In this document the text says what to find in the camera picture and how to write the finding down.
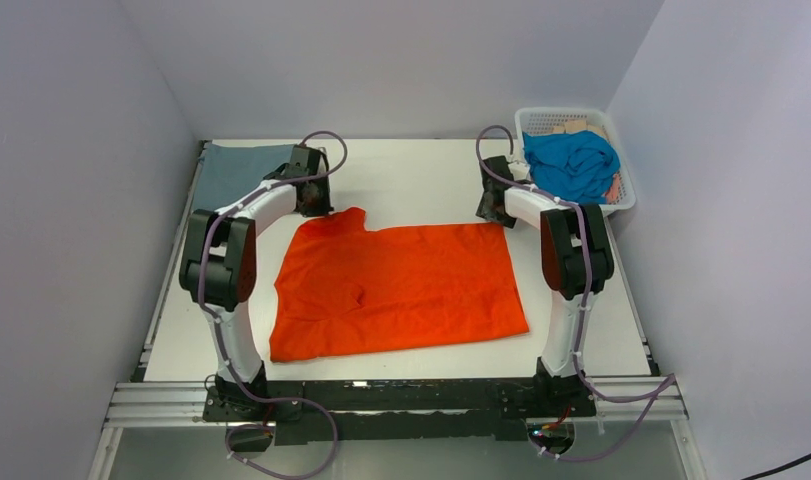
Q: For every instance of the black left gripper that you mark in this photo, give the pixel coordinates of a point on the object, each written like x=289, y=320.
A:
x=315, y=201

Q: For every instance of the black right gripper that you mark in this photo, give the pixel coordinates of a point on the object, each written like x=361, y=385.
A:
x=491, y=210

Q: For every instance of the orange t shirt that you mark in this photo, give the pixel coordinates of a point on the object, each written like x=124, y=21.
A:
x=346, y=290

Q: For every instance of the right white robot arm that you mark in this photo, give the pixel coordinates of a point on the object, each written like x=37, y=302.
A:
x=576, y=262

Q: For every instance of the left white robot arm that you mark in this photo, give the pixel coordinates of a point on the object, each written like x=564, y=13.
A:
x=219, y=262

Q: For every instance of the blue t shirt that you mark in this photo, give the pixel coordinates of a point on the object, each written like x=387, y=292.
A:
x=538, y=153

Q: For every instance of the folded grey-blue t shirt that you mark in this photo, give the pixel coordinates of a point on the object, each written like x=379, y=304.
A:
x=227, y=174

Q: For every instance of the white plastic basket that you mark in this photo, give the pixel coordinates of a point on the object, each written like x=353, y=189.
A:
x=538, y=121

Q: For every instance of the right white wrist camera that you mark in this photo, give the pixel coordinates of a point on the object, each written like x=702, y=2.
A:
x=520, y=170

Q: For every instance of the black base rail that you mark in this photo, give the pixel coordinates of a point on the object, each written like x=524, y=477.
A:
x=307, y=411

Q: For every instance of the aluminium table frame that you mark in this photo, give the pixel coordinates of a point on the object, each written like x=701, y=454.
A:
x=397, y=182

